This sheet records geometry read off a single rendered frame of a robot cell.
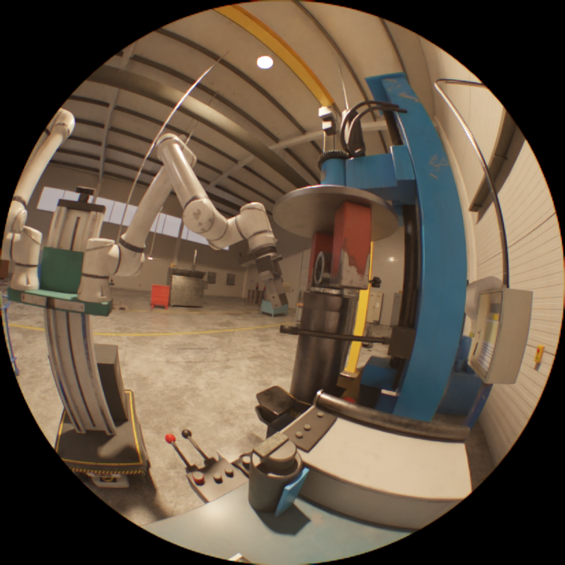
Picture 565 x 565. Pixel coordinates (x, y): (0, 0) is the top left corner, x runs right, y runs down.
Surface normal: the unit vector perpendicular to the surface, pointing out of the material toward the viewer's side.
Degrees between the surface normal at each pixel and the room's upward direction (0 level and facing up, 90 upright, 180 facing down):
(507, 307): 90
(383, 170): 90
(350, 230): 90
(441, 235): 90
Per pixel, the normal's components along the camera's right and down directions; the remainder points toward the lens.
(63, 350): 0.69, 0.07
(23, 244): 0.92, 0.11
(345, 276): 0.07, -0.02
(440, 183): -0.61, -0.10
